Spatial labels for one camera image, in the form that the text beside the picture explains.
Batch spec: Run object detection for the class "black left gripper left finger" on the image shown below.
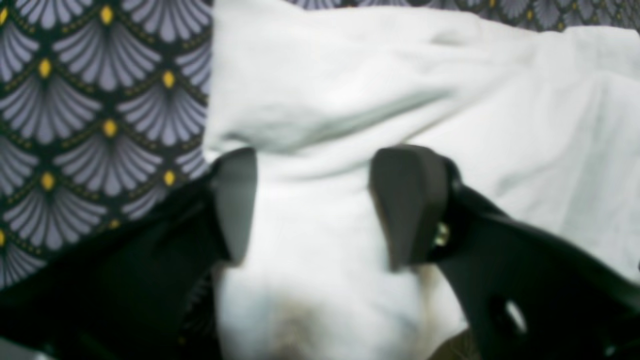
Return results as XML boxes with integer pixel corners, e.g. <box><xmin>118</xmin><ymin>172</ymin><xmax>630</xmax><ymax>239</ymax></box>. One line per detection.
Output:
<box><xmin>1</xmin><ymin>147</ymin><xmax>258</xmax><ymax>360</ymax></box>

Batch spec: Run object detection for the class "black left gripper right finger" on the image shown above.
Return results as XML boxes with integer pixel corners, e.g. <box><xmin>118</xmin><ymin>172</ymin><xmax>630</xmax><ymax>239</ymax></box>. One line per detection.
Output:
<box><xmin>369</xmin><ymin>145</ymin><xmax>640</xmax><ymax>360</ymax></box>

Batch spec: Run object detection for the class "white T-shirt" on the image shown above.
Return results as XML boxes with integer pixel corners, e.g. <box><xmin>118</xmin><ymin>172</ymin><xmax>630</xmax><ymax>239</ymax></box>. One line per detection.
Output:
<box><xmin>203</xmin><ymin>0</ymin><xmax>639</xmax><ymax>360</ymax></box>

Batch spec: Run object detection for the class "patterned table cloth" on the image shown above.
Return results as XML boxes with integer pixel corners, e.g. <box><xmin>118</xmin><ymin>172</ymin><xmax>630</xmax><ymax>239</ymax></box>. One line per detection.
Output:
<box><xmin>1</xmin><ymin>0</ymin><xmax>639</xmax><ymax>287</ymax></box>

